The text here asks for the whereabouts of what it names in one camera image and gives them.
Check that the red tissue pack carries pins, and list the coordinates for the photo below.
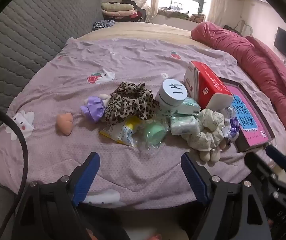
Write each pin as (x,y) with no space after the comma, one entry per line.
(208,85)

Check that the black bag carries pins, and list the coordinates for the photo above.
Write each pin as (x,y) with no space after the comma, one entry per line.
(231,30)

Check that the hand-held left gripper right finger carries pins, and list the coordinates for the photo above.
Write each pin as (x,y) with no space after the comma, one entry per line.
(195,177)

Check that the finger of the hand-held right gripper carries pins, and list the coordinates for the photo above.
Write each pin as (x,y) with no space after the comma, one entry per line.
(277,156)
(257,167)

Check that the leopard print scrunchie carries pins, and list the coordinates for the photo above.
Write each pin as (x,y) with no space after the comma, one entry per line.
(130,102)

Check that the yellow snack packet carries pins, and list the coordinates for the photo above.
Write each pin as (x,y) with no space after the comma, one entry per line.
(119,132)

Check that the clothes on window sill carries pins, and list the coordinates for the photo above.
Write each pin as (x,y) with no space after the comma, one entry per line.
(178,13)

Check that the white jar with lid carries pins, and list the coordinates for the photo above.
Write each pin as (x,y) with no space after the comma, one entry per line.
(171,95)

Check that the small green tissue pack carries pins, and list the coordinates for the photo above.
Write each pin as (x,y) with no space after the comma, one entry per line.
(189,106)
(184,126)

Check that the grey quilted headboard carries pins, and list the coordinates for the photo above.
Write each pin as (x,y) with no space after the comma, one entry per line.
(33,30)

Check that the white floral scrunchie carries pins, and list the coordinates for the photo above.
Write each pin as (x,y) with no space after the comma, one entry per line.
(208,127)

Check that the dark shallow box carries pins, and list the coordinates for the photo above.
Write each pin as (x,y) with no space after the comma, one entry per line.
(247,145)

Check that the bed with beige sheet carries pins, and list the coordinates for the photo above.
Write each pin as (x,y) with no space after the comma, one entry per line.
(145,30)

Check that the pink quilt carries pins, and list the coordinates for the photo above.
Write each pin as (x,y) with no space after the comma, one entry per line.
(252,60)

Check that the purple candy packet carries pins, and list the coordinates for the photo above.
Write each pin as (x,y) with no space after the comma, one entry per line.
(232,127)

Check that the blue patterned cloth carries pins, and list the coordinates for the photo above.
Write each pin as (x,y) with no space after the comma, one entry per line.
(103,25)

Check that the peach makeup sponge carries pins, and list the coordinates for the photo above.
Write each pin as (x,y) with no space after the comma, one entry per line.
(64,125)

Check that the beige teddy bear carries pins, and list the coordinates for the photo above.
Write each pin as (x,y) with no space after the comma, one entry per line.
(209,155)

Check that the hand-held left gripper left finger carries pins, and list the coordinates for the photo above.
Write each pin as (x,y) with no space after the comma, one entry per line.
(86,177)

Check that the green sponge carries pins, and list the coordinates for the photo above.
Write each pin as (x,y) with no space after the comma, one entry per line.
(154,133)

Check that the dark clothes pile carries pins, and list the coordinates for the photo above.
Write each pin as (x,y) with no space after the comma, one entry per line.
(140,13)

